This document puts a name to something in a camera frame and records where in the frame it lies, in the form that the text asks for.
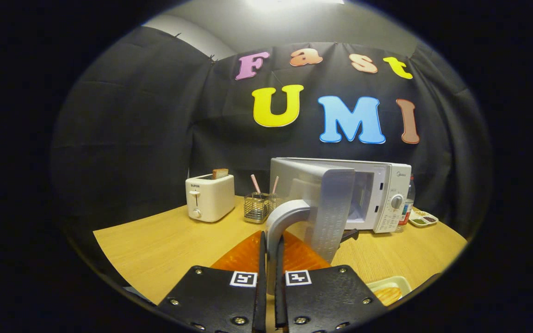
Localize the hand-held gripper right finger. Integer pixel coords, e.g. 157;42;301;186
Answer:
274;230;390;333

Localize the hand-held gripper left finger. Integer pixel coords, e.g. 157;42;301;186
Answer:
158;230;267;333

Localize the white microwave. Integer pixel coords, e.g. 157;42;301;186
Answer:
265;157;412;296

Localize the white toaster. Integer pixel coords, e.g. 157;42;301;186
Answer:
186;173;236;223

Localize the white cherry print plate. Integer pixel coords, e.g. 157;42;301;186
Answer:
367;276;412;307

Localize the clear plastic water bottle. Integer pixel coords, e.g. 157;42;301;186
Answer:
396;174;416;233

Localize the white divided condiment dish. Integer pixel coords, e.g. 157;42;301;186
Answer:
408;210;439;228

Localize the metal wire mesh holder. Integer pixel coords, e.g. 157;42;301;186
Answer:
243;192;279;224

